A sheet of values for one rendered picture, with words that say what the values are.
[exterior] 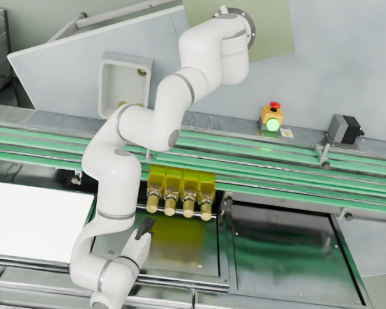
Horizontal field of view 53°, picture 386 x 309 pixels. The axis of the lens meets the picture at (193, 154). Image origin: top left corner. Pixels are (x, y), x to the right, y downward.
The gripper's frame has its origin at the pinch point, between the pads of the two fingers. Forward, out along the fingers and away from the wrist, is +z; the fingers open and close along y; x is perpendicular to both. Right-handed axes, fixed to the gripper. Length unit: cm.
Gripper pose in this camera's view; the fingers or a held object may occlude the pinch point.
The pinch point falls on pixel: (147, 229)
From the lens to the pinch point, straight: 115.6
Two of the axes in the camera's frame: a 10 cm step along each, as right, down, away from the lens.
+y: 1.8, -8.2, -5.5
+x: -9.4, -3.0, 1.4
